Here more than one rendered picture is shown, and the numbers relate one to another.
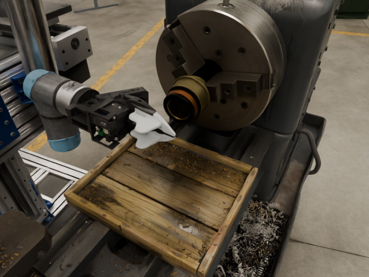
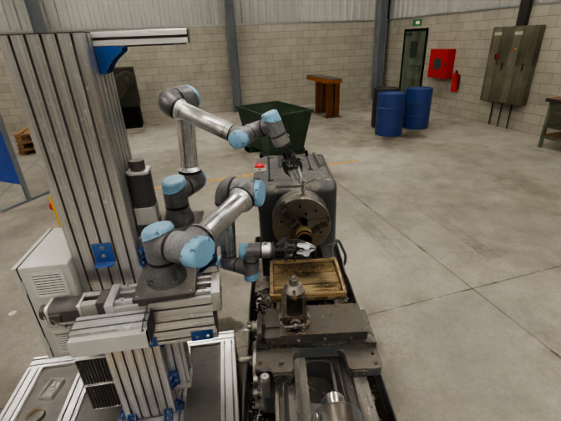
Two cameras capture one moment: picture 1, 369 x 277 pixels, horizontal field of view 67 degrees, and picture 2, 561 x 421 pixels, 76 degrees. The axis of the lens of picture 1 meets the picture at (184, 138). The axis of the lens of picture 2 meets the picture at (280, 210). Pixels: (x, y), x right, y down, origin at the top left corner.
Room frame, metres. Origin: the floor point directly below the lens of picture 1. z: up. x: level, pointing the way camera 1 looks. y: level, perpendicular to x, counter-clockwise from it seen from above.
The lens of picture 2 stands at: (-0.78, 0.91, 1.98)
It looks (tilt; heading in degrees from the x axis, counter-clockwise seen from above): 25 degrees down; 329
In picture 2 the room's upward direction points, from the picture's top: 2 degrees counter-clockwise
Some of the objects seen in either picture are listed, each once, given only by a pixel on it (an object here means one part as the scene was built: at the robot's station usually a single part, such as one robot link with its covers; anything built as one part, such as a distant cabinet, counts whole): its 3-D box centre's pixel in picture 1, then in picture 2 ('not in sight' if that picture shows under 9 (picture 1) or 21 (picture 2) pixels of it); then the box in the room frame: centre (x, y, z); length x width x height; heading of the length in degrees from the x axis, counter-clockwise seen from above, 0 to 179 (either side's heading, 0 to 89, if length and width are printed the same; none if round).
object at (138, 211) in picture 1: (165, 185); (305, 278); (0.44, 0.05, 0.89); 0.36 x 0.30 x 0.04; 60
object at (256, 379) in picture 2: not in sight; (261, 368); (0.19, 0.45, 0.75); 0.27 x 0.10 x 0.23; 150
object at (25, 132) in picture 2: not in sight; (45, 136); (8.75, 1.23, 0.22); 1.25 x 0.86 x 0.44; 168
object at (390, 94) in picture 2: not in sight; (390, 114); (4.74, -5.25, 0.44); 0.59 x 0.59 x 0.88
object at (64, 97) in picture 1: (77, 100); (266, 249); (0.50, 0.23, 1.09); 0.08 x 0.05 x 0.08; 150
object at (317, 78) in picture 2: not in sight; (322, 94); (7.71, -5.74, 0.50); 1.61 x 0.44 x 1.00; 165
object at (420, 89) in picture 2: not in sight; (416, 108); (4.79, -6.20, 0.44); 0.59 x 0.59 x 0.88
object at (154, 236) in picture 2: not in sight; (160, 240); (0.43, 0.70, 1.33); 0.13 x 0.12 x 0.14; 32
